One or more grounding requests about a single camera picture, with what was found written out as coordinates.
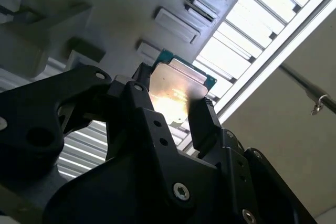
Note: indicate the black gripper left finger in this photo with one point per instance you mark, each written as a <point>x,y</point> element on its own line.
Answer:
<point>31,108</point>

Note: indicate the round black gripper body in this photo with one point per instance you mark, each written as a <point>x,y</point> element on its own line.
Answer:
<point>118,195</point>

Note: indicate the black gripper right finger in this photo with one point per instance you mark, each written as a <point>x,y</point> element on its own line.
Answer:
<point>236,171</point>

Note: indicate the silver CPU green board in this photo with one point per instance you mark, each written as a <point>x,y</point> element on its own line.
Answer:
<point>178,87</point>

